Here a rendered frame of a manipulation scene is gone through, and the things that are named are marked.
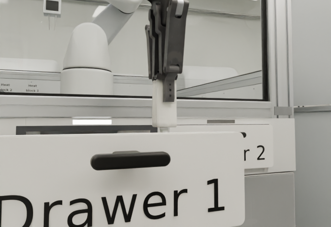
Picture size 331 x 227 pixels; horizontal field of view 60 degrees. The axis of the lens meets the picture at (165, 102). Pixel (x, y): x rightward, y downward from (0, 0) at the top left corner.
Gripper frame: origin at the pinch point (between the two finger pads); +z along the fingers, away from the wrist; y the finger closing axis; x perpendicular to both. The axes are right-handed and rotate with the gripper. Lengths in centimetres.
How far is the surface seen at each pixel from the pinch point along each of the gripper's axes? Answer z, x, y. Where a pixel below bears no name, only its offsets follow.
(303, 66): -39, -173, 142
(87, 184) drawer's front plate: 8.6, 11.8, -10.9
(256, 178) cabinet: 18.0, -33.8, 22.9
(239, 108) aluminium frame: -0.1, -28.9, 23.3
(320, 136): 17, -171, 126
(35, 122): 3.2, 19.3, 23.0
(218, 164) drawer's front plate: 7.5, -2.9, -10.8
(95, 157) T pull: 5.5, 11.5, -14.4
